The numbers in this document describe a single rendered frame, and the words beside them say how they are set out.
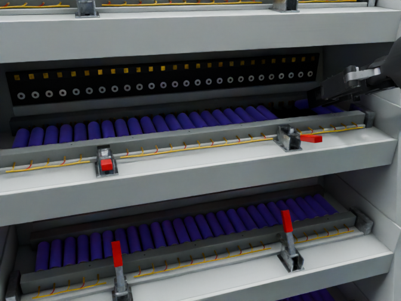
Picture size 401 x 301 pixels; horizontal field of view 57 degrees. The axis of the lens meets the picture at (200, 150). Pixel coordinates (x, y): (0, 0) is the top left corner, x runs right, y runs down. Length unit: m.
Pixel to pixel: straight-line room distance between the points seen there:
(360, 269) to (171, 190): 0.35
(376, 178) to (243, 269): 0.28
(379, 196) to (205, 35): 0.41
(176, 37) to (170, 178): 0.18
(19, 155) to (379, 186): 0.56
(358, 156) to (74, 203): 0.42
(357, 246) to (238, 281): 0.22
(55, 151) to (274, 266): 0.37
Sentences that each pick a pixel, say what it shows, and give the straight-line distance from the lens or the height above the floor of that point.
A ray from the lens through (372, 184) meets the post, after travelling 0.72.
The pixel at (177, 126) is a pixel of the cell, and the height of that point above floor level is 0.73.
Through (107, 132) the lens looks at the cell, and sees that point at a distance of 0.56.
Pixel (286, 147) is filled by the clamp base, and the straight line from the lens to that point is 0.55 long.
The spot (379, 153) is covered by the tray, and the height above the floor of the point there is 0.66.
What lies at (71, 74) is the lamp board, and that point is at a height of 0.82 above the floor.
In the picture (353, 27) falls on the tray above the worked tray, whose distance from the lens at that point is 0.60.
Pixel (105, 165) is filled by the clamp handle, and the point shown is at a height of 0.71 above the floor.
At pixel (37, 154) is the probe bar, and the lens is 0.52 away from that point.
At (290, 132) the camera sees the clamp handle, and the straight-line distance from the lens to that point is 0.55.
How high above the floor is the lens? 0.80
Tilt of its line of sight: 11 degrees down
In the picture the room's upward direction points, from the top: 4 degrees counter-clockwise
